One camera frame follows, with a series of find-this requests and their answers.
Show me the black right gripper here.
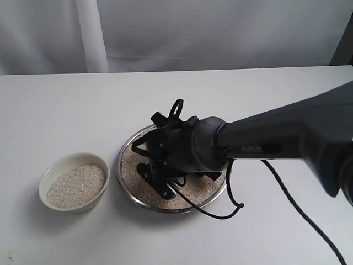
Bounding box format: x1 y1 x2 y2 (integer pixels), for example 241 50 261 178
147 121 221 181

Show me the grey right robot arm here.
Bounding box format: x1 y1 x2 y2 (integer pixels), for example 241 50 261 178
146 83 352 201

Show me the cream ceramic bowl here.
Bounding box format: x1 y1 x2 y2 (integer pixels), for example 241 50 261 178
38 152 110 213

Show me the round metal tray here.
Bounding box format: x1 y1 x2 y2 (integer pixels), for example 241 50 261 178
115 123 228 215

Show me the white backdrop curtain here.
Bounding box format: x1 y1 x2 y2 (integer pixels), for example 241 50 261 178
1 1 352 75

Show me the black ribbon cable loop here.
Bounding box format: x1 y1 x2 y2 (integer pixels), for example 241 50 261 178
131 98 185 157

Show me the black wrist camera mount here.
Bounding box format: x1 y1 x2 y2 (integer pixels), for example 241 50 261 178
136 163 176 200

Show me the black thin camera cable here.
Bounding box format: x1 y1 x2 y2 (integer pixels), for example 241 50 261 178
168 158 245 220

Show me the black thick cable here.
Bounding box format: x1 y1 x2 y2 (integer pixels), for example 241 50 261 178
260 159 349 265

